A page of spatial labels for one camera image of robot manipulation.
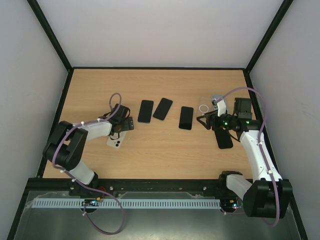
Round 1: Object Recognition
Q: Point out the light blue phone case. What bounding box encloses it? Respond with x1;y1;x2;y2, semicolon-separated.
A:
211;95;228;117

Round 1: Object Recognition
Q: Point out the clear phone case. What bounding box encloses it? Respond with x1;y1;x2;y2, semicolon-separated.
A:
196;96;214;117

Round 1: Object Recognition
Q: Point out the white phone face down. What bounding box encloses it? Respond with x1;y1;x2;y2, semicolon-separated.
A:
106;131;127;149

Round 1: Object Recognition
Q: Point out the black phone from blue case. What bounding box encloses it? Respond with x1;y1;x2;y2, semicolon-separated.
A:
178;106;194;131

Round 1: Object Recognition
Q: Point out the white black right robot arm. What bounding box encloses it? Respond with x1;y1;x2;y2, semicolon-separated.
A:
196;95;293;219

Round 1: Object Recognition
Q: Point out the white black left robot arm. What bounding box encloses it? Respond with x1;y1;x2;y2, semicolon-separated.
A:
42;103;134;186

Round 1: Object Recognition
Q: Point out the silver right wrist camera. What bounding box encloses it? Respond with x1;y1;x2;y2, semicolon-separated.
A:
212;97;227;117

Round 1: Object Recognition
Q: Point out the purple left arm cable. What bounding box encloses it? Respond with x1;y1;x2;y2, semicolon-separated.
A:
51;92;126;236

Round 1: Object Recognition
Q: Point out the black enclosure frame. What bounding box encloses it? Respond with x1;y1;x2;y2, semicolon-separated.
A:
4;0;310;240

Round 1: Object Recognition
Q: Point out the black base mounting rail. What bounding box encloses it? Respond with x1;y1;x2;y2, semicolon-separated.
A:
24;177;253;198

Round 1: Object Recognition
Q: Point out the white slotted cable duct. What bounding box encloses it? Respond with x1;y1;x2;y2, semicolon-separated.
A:
31;198;221;210

